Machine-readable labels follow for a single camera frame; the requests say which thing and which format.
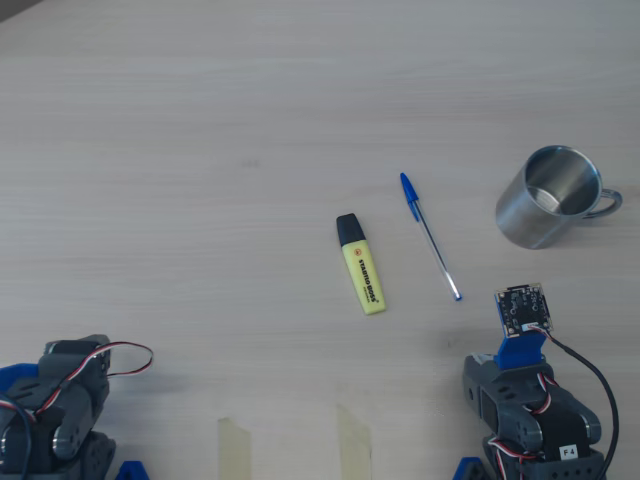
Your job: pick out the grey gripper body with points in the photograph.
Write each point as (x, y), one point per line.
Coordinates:
(484, 380)

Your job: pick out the blue capped ballpoint pen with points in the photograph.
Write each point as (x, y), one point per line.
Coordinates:
(407, 187)

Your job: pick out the blue robot arm base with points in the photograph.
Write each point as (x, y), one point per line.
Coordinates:
(472, 472)

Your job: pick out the silver steel cup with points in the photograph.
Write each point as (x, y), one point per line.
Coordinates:
(520, 220)

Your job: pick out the beige masking tape strip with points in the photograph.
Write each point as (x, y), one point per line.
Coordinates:
(355, 445)
(235, 450)

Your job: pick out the yellow highlighter with black cap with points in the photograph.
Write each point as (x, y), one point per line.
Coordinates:
(362, 275)

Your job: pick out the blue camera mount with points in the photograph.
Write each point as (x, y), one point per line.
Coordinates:
(520, 352)

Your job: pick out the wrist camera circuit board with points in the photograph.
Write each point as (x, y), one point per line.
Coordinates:
(525, 307)

